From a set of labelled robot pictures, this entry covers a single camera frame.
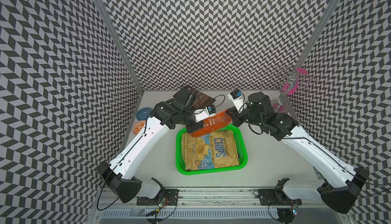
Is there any blue bowl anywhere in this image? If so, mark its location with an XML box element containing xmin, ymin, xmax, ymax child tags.
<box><xmin>136</xmin><ymin>107</ymin><xmax>152</xmax><ymax>121</ymax></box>

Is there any aluminium front rail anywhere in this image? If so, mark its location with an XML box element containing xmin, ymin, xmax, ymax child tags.
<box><xmin>91</xmin><ymin>187</ymin><xmax>349</xmax><ymax>212</ymax></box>

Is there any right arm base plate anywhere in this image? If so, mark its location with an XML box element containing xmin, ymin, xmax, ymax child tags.
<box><xmin>253</xmin><ymin>188</ymin><xmax>302</xmax><ymax>207</ymax></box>

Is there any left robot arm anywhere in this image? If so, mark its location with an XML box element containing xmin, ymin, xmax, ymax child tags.
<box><xmin>96</xmin><ymin>89</ymin><xmax>215</xmax><ymax>203</ymax></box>

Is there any orange white chips bag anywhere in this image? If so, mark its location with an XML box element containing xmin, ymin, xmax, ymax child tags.
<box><xmin>190</xmin><ymin>110</ymin><xmax>232</xmax><ymax>138</ymax></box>

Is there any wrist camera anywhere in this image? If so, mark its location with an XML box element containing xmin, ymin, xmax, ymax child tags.
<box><xmin>193</xmin><ymin>105</ymin><xmax>216</xmax><ymax>122</ymax></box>
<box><xmin>228</xmin><ymin>89</ymin><xmax>247</xmax><ymax>113</ymax></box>

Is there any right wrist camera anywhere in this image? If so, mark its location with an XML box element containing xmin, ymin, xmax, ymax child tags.
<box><xmin>228</xmin><ymin>89</ymin><xmax>247</xmax><ymax>113</ymax></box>

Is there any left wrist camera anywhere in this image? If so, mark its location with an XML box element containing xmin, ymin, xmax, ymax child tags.
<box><xmin>193</xmin><ymin>105</ymin><xmax>216</xmax><ymax>122</ymax></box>

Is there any brown kettle chips bag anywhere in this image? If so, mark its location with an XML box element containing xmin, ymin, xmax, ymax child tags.
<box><xmin>185</xmin><ymin>86</ymin><xmax>216</xmax><ymax>109</ymax></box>

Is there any yellow blue chips bag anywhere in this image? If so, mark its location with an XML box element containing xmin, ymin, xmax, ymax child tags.
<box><xmin>180</xmin><ymin>130</ymin><xmax>240</xmax><ymax>172</ymax></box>

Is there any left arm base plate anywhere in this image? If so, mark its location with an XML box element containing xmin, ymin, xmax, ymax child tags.
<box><xmin>136</xmin><ymin>189</ymin><xmax>179</xmax><ymax>206</ymax></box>

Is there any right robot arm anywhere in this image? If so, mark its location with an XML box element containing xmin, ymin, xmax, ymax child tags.
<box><xmin>226</xmin><ymin>89</ymin><xmax>369</xmax><ymax>214</ymax></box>

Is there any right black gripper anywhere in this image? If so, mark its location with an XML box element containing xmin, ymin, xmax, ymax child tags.
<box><xmin>224</xmin><ymin>102</ymin><xmax>264</xmax><ymax>127</ymax></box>

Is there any silver pink mug tree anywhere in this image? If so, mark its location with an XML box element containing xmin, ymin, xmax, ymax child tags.
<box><xmin>271</xmin><ymin>68</ymin><xmax>309</xmax><ymax>113</ymax></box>

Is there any green plastic basket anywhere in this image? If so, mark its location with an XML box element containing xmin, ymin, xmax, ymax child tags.
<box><xmin>176</xmin><ymin>125</ymin><xmax>248</xmax><ymax>175</ymax></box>

